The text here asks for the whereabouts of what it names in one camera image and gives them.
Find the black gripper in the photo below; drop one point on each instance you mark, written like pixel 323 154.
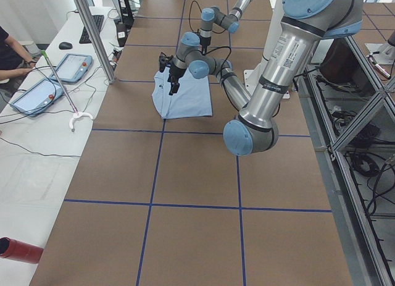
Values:
pixel 205 41
pixel 175 72

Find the light blue t-shirt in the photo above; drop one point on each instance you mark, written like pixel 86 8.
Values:
pixel 192 99

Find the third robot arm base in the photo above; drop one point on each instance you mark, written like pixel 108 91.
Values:
pixel 381 53

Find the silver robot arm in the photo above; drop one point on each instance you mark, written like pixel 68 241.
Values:
pixel 228 22
pixel 303 24

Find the reacher grabber stick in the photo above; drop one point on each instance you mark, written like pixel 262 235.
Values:
pixel 76 113

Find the far teach pendant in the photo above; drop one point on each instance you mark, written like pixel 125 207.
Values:
pixel 73 67

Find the teach pendant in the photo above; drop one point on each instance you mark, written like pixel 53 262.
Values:
pixel 38 98
pixel 73 67

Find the black computer mouse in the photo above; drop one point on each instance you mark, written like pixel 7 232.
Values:
pixel 65 45

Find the near teach pendant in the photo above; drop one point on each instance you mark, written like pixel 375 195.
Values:
pixel 38 98

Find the seated person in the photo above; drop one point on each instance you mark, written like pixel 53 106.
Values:
pixel 15 60

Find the red cylinder bottle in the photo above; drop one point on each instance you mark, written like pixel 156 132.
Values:
pixel 19 251

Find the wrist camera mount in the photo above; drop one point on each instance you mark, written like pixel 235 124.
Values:
pixel 164 61

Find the aluminium frame post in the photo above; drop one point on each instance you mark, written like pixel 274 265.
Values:
pixel 88 22

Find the aluminium frame rack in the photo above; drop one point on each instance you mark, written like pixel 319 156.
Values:
pixel 351 115

